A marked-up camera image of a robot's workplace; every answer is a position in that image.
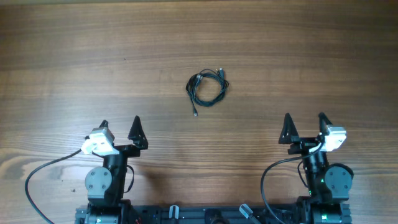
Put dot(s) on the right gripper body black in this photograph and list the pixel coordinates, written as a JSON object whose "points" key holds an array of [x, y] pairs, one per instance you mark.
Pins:
{"points": [[306, 142]]}

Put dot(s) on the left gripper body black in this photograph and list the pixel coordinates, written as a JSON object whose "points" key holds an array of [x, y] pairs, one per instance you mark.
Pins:
{"points": [[123, 149]]}

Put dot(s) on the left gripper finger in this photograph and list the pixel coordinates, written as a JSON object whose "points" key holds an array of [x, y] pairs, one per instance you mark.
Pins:
{"points": [[104, 124], [137, 135]]}

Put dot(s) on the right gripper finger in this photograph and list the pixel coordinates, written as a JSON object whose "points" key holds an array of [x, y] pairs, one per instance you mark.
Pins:
{"points": [[289, 133], [324, 122]]}

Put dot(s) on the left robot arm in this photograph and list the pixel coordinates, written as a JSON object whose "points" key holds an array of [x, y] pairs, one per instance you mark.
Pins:
{"points": [[105, 184]]}

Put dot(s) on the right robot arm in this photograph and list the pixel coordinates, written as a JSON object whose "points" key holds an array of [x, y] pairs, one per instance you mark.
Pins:
{"points": [[328, 184]]}

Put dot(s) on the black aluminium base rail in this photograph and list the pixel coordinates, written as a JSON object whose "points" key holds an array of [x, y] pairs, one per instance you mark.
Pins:
{"points": [[287, 213]]}

